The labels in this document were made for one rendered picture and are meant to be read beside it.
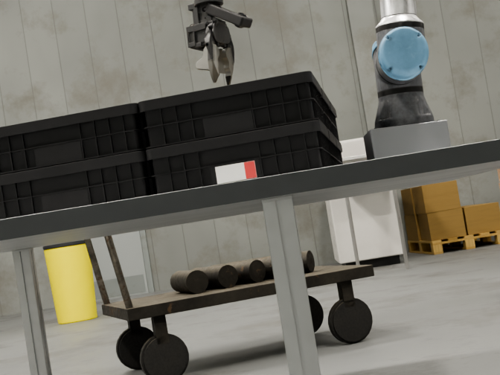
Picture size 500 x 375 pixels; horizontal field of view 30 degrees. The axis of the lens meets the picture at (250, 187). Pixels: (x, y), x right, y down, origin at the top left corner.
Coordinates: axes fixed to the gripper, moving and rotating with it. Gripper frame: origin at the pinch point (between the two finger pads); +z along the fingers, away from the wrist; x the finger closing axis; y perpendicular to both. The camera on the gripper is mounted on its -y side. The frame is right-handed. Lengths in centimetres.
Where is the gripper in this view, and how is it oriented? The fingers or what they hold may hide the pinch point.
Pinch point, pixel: (223, 78)
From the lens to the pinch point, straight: 228.6
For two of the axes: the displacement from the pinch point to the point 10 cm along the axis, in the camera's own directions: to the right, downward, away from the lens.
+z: 1.1, 9.9, -0.8
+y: -8.3, 1.3, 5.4
